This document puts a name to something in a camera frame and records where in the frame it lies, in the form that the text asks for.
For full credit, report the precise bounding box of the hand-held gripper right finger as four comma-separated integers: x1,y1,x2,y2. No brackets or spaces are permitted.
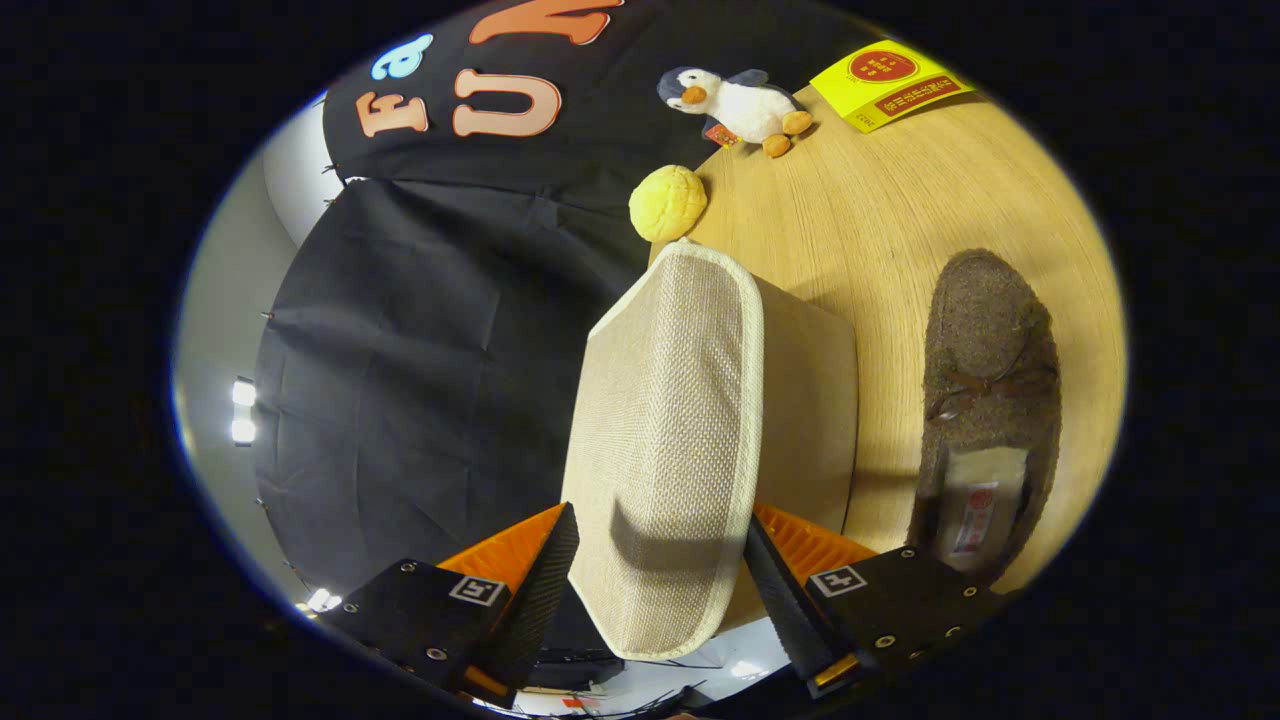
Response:
742,503,1009,701

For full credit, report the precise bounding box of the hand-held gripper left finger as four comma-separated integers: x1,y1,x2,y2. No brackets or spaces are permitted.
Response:
318,502,581,709

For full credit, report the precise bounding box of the brown fuzzy shoe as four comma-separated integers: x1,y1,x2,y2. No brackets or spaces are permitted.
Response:
907,248,1063,586

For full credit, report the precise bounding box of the yellow bread plush toy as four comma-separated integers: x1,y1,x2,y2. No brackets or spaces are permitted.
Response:
628,165,709,243

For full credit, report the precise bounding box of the penguin plush toy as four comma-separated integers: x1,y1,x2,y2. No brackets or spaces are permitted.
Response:
657,66,814,159

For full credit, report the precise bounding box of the yellow book with red circle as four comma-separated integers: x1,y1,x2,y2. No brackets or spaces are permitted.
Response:
809,40,976,134

